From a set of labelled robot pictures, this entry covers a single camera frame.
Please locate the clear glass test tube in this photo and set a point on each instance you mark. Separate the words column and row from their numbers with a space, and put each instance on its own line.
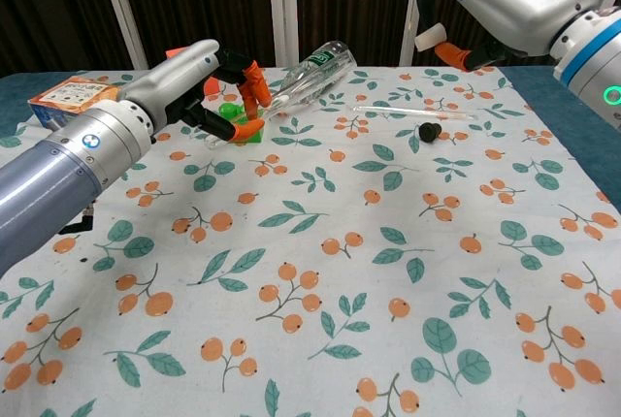
column 218, row 138

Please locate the floral print tablecloth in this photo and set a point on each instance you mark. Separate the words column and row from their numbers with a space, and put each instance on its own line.
column 339, row 291

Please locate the white rubber stopper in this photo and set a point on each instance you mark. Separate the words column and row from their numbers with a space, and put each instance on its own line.
column 429, row 39

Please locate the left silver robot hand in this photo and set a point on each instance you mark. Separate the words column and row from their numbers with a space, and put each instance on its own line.
column 170, row 77

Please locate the clear plastic water bottle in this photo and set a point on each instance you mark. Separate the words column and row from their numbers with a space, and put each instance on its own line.
column 310, row 93

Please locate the black rubber stopper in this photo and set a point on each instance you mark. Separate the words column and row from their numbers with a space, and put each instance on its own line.
column 428, row 132

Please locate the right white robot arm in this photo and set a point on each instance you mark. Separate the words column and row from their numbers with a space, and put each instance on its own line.
column 592, row 58

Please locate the dark pleated curtain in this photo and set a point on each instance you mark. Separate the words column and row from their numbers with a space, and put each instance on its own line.
column 218, row 0

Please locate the blue snack box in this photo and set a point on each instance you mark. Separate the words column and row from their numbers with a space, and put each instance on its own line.
column 63, row 94

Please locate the thin glass pipette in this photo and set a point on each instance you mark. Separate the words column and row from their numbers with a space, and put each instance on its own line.
column 412, row 111

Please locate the orange foam cube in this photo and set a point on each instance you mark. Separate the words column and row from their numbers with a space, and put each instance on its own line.
column 211, row 86

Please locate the green toy building block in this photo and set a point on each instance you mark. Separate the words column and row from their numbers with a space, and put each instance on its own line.
column 229, row 110

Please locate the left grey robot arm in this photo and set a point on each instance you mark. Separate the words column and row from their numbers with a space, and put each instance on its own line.
column 58, row 174

